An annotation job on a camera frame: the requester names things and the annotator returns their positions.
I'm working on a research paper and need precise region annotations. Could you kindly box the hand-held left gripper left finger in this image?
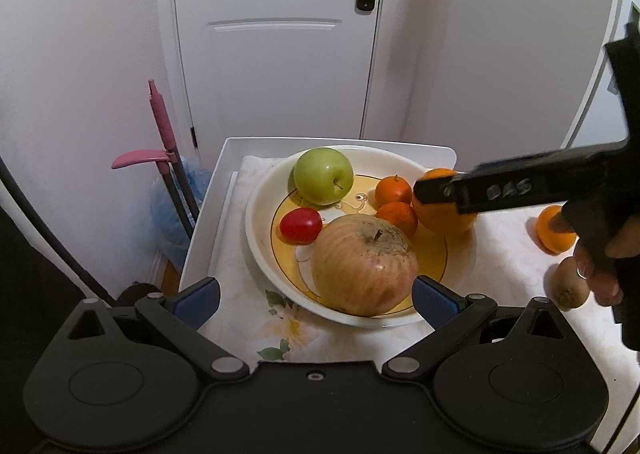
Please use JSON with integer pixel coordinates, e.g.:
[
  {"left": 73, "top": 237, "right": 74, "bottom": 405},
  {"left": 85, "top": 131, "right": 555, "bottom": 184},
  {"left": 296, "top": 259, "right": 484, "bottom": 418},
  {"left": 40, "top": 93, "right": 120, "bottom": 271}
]
[{"left": 37, "top": 277, "right": 251, "bottom": 381}]

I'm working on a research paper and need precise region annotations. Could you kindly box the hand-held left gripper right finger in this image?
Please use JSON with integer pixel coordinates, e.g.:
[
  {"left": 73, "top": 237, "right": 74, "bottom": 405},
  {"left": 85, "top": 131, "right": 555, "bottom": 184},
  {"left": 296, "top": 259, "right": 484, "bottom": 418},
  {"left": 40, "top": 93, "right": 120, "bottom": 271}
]
[{"left": 382, "top": 275, "right": 571, "bottom": 382}]

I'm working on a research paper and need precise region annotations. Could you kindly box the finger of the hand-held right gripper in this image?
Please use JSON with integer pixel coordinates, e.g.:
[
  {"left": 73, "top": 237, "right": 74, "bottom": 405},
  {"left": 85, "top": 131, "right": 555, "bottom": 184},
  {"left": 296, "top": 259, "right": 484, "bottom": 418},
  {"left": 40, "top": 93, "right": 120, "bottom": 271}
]
[
  {"left": 470, "top": 147, "right": 593, "bottom": 176},
  {"left": 413, "top": 165, "right": 571, "bottom": 215}
]

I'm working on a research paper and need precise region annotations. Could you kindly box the large orange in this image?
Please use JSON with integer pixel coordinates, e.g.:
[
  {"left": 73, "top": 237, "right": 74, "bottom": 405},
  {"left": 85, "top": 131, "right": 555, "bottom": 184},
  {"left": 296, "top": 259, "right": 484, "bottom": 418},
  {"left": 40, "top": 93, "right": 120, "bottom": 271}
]
[
  {"left": 536, "top": 204, "right": 578, "bottom": 255},
  {"left": 411, "top": 168, "right": 479, "bottom": 235}
]

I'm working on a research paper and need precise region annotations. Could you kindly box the red yellow apple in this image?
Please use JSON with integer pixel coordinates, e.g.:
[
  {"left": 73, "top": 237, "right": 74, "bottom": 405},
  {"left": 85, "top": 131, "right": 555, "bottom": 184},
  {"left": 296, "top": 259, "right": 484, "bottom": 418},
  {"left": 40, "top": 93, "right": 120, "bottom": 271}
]
[{"left": 311, "top": 214, "right": 420, "bottom": 317}]

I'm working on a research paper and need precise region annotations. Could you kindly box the small mandarin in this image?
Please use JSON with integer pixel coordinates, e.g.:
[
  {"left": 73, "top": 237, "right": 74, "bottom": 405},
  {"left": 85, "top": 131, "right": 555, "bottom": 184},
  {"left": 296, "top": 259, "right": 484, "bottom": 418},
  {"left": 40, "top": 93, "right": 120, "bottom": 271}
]
[
  {"left": 374, "top": 175, "right": 415, "bottom": 207},
  {"left": 376, "top": 201, "right": 419, "bottom": 239}
]

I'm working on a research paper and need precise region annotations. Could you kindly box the cream cartoon print bowl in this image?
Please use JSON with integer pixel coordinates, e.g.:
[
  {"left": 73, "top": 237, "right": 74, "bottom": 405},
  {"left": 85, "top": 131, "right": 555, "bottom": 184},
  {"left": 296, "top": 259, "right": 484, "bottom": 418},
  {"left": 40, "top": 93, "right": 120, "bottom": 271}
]
[{"left": 245, "top": 145, "right": 481, "bottom": 330}]

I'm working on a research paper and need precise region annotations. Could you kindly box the red cherry tomato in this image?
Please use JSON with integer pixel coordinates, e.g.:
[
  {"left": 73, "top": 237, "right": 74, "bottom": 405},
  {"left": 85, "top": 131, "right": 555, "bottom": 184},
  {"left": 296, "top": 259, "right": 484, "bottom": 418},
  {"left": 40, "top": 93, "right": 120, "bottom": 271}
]
[{"left": 279, "top": 207, "right": 323, "bottom": 245}]

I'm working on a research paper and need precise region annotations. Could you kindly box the green apple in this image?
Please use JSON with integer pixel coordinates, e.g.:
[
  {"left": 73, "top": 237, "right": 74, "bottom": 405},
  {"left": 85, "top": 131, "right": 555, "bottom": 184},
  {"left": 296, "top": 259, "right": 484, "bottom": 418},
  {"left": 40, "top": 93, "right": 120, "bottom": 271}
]
[{"left": 293, "top": 147, "right": 354, "bottom": 206}]

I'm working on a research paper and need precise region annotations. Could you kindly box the person's right hand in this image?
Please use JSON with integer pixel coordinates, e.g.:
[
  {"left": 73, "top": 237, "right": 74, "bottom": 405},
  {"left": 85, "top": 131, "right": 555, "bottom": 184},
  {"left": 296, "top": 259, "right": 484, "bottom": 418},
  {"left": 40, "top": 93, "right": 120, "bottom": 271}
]
[{"left": 547, "top": 207, "right": 640, "bottom": 307}]

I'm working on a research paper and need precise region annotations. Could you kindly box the floral tablecloth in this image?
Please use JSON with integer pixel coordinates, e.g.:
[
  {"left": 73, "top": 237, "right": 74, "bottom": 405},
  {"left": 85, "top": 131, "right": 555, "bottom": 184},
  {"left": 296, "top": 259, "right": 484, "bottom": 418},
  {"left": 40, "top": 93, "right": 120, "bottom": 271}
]
[{"left": 200, "top": 154, "right": 640, "bottom": 440}]

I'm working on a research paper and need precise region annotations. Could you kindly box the blue plastic bag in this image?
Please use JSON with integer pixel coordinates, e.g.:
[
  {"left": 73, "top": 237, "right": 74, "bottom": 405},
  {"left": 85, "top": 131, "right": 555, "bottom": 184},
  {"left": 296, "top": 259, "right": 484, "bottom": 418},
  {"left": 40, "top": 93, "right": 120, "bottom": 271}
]
[{"left": 150, "top": 157, "right": 213, "bottom": 265}]

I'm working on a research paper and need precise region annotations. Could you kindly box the white table with raised rim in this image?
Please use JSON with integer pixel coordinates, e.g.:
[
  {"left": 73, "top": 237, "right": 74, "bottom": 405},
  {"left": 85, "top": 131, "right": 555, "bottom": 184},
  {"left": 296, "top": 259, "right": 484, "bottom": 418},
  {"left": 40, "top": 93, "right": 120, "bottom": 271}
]
[{"left": 179, "top": 135, "right": 458, "bottom": 295}]

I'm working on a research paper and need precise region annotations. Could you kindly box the brown kiwi with sticker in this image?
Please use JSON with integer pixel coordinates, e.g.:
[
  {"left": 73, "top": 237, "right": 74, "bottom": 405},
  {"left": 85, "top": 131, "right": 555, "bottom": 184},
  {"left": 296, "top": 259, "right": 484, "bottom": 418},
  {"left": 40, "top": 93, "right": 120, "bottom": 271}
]
[{"left": 544, "top": 257, "right": 593, "bottom": 312}]

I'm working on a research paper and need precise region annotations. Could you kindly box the white panel door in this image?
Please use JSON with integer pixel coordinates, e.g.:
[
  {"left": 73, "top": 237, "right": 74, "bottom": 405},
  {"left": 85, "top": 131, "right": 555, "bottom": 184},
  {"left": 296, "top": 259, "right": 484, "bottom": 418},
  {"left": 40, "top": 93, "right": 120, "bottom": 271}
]
[{"left": 155, "top": 0, "right": 396, "bottom": 140}]

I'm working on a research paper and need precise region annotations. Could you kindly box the pink handled dustpan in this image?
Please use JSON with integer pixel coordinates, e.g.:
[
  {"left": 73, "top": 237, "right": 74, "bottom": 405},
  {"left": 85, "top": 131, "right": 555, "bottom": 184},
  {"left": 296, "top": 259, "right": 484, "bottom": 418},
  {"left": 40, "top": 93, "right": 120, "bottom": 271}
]
[{"left": 111, "top": 149, "right": 196, "bottom": 242}]

